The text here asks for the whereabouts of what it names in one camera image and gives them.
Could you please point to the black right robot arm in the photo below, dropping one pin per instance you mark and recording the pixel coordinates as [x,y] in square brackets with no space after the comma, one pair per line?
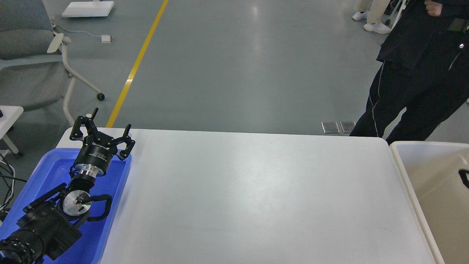
[463,174]

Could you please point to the person in black clothes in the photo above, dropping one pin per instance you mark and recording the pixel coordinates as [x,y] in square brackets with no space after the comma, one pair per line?
[424,72]

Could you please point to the white side table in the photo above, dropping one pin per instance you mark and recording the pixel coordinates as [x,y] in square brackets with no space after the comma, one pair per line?
[10,115]

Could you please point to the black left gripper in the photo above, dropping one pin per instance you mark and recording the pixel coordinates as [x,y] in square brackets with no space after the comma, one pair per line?
[94,153]

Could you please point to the right metal floor plate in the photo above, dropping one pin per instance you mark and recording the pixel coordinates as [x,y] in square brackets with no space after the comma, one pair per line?
[347,126]

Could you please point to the white power adapter with cable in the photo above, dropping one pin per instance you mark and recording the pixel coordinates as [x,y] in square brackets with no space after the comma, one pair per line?
[104,38]

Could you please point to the beige plastic bin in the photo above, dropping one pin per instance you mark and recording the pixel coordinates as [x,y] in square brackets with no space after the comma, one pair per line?
[440,199]

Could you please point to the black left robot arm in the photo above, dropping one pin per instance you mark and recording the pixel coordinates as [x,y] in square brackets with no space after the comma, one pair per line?
[67,207]

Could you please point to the person in white clothes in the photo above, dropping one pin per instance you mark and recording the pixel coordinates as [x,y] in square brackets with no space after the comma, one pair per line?
[372,11]

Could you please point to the white flat board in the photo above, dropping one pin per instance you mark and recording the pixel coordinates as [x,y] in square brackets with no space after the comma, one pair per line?
[88,9]

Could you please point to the metal floor plate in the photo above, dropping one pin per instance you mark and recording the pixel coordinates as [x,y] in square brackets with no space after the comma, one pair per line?
[330,127]
[347,126]

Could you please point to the left metal floor plate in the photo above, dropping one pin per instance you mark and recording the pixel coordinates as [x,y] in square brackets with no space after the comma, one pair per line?
[330,127]

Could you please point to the grey office chair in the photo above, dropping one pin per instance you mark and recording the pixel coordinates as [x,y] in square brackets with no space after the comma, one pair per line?
[35,71]

